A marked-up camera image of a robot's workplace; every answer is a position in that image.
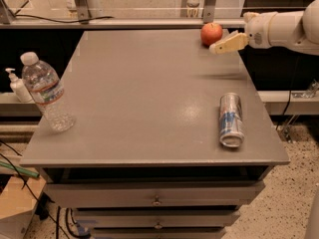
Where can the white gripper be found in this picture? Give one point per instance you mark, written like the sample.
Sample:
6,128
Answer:
260,31

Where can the red apple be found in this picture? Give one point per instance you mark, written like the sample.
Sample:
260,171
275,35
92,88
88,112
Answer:
210,33

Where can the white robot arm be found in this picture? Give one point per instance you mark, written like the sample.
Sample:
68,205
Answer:
297,31

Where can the clear plastic water bottle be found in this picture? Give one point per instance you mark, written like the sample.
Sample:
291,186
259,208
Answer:
47,91

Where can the white pump dispenser bottle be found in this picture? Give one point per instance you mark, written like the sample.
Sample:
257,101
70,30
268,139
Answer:
18,87

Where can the silver blue energy drink can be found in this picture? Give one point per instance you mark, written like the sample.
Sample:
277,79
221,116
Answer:
231,132

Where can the grey drawer cabinet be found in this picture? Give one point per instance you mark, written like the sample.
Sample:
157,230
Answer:
144,160

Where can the green rod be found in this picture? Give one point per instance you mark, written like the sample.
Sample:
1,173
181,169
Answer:
21,170

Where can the cardboard box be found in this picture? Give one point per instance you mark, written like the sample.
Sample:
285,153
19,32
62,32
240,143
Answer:
17,207

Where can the metal frame post right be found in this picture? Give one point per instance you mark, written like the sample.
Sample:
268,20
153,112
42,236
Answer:
208,10

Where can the metal frame post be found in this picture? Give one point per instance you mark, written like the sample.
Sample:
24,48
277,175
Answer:
82,11
208,10

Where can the metal frame post left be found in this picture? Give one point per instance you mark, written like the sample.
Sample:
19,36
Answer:
82,11

